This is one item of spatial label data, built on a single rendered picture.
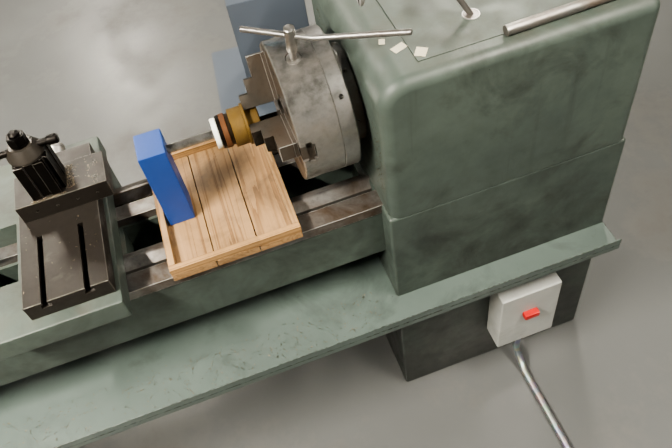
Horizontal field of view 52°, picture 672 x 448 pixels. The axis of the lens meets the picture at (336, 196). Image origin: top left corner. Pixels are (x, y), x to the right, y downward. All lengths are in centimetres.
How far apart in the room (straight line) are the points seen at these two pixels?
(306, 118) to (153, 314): 62
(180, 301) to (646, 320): 153
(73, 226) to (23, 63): 240
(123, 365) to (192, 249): 45
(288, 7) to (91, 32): 223
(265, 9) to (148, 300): 79
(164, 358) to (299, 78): 85
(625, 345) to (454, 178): 109
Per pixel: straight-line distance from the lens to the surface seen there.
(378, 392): 230
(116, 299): 153
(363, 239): 167
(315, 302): 184
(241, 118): 148
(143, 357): 190
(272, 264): 163
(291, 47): 137
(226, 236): 158
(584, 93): 155
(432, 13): 144
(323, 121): 138
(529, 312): 204
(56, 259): 159
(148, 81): 351
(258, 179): 167
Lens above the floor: 211
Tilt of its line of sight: 50 degrees down
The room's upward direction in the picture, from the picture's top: 11 degrees counter-clockwise
